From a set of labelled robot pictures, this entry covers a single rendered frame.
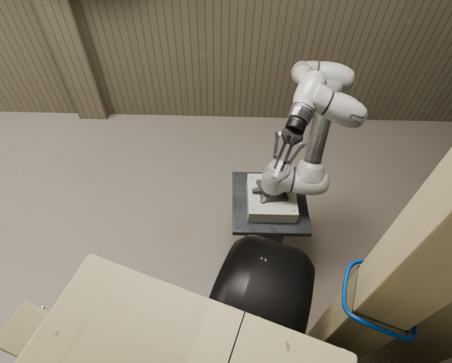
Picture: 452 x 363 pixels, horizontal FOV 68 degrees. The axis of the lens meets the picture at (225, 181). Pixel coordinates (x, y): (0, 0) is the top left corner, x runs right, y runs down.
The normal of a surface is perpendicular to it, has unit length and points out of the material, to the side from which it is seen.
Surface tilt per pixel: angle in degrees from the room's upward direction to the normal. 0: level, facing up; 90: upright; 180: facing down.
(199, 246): 0
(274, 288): 2
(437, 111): 90
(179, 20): 90
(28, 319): 18
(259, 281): 4
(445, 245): 90
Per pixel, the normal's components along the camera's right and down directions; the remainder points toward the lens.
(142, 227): 0.02, -0.62
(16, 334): 0.31, -0.51
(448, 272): -0.35, 0.73
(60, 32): -0.01, 0.78
